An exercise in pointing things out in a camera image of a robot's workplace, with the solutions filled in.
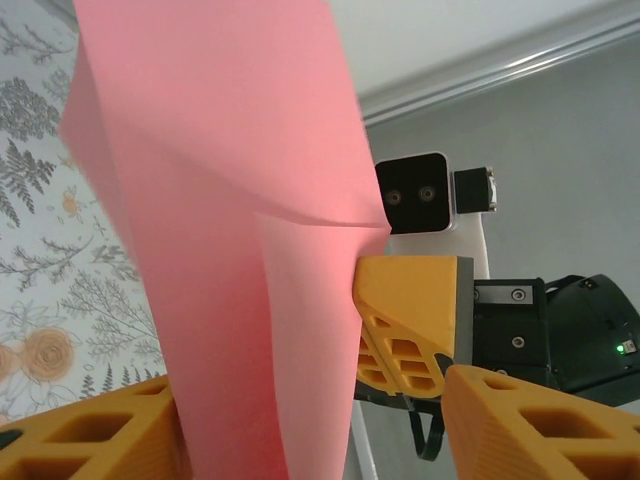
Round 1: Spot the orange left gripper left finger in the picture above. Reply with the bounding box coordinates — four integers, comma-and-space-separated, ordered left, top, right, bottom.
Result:
0, 374, 194, 480

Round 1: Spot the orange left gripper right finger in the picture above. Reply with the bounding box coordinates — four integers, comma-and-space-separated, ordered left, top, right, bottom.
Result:
442, 363, 640, 480

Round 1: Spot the pink square paper sheet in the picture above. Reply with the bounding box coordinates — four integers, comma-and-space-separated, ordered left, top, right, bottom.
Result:
59, 0, 392, 480

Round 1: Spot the floral printed tablecloth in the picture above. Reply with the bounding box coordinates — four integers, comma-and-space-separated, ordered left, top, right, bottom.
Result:
0, 0, 174, 426

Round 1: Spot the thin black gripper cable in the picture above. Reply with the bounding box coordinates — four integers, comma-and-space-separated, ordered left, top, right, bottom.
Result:
408, 405, 447, 462

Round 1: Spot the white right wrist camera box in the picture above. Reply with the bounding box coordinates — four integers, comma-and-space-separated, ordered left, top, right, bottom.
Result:
374, 152, 457, 236

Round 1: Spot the aluminium extrusion frame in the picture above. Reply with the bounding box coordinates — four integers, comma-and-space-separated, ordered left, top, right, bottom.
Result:
359, 9, 640, 124

